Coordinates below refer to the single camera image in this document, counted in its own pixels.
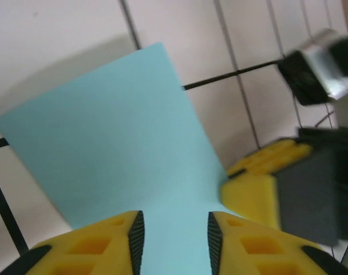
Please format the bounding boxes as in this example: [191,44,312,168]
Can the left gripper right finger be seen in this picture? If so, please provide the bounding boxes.
[207,211,348,275]

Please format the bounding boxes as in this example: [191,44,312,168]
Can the teal cloth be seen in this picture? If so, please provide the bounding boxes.
[0,42,229,275]

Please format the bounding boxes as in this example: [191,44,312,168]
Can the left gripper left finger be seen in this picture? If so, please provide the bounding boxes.
[0,210,147,275]

